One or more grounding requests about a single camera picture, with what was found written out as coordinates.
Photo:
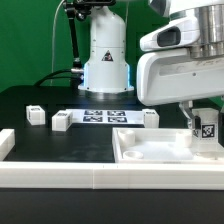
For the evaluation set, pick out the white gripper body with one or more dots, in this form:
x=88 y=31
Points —
x=182 y=61

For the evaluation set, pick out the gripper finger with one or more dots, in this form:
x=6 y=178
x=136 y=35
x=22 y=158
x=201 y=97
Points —
x=185 y=107

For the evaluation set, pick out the white square tabletop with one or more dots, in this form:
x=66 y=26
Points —
x=163 y=146

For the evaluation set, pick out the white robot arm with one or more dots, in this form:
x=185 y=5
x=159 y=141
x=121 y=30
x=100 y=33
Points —
x=115 y=46

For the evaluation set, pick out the printed marker sheet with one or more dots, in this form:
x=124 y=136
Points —
x=107 y=116

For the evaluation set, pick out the white U-shaped fence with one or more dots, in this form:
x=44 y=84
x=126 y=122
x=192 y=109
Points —
x=114 y=175

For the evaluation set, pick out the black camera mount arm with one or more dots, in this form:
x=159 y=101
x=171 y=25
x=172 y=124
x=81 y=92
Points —
x=80 y=10

